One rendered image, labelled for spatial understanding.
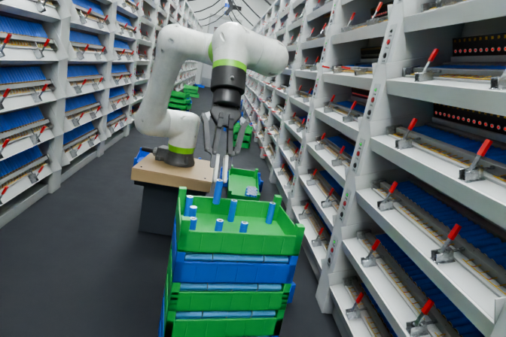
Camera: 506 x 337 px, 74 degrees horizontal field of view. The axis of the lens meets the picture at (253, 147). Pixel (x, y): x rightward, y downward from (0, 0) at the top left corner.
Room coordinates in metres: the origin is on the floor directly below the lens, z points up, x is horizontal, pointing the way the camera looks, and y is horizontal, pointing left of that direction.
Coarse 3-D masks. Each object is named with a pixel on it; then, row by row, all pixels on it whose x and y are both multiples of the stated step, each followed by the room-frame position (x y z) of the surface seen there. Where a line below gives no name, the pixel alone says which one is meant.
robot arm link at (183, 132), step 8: (176, 112) 1.50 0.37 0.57; (184, 112) 1.53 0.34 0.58; (176, 120) 1.47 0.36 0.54; (184, 120) 1.49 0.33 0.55; (192, 120) 1.50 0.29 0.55; (176, 128) 1.47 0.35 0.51; (184, 128) 1.49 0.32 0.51; (192, 128) 1.51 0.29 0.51; (168, 136) 1.48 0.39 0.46; (176, 136) 1.49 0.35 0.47; (184, 136) 1.49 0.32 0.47; (192, 136) 1.51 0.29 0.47; (168, 144) 1.53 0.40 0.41; (176, 144) 1.49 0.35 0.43; (184, 144) 1.49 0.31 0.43; (192, 144) 1.52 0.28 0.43; (176, 152) 1.49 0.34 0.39; (184, 152) 1.50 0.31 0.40; (192, 152) 1.53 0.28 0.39
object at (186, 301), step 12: (168, 264) 0.85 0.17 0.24; (168, 276) 0.80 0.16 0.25; (168, 288) 0.75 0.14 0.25; (288, 288) 0.76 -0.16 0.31; (168, 300) 0.70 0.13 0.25; (180, 300) 0.68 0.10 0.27; (192, 300) 0.69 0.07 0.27; (204, 300) 0.70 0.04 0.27; (216, 300) 0.71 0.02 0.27; (228, 300) 0.72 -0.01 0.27; (240, 300) 0.73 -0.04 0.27; (252, 300) 0.73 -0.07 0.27; (264, 300) 0.74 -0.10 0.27; (276, 300) 0.75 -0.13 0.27
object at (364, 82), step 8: (328, 64) 1.79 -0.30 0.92; (336, 64) 1.79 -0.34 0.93; (344, 64) 1.80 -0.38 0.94; (352, 64) 1.80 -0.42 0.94; (376, 64) 1.19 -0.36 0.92; (328, 72) 1.75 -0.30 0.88; (344, 72) 1.60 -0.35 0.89; (328, 80) 1.70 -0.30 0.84; (336, 80) 1.58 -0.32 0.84; (344, 80) 1.47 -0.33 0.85; (352, 80) 1.38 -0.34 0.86; (360, 80) 1.30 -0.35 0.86; (368, 80) 1.23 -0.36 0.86; (360, 88) 1.31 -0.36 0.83; (368, 88) 1.23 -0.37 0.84
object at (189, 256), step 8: (192, 256) 0.70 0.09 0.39; (200, 256) 0.70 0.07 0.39; (208, 256) 0.71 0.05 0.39; (216, 256) 0.71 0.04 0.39; (224, 256) 0.72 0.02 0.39; (232, 256) 0.72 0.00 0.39; (240, 256) 0.73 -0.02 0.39; (248, 256) 0.74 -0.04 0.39; (256, 256) 0.74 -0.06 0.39; (264, 256) 0.75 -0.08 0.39; (272, 256) 0.76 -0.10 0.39; (280, 256) 0.76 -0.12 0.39
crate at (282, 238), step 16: (176, 208) 0.85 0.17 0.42; (208, 208) 0.89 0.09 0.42; (224, 208) 0.90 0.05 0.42; (240, 208) 0.92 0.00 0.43; (256, 208) 0.93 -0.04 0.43; (176, 224) 0.78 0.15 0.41; (208, 224) 0.83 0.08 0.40; (224, 224) 0.85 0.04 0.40; (256, 224) 0.88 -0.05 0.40; (272, 224) 0.90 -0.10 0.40; (288, 224) 0.85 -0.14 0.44; (176, 240) 0.72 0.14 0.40; (192, 240) 0.69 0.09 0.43; (208, 240) 0.70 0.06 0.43; (224, 240) 0.71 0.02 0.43; (240, 240) 0.72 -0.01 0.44; (256, 240) 0.73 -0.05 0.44; (272, 240) 0.74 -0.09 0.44; (288, 240) 0.75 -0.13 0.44
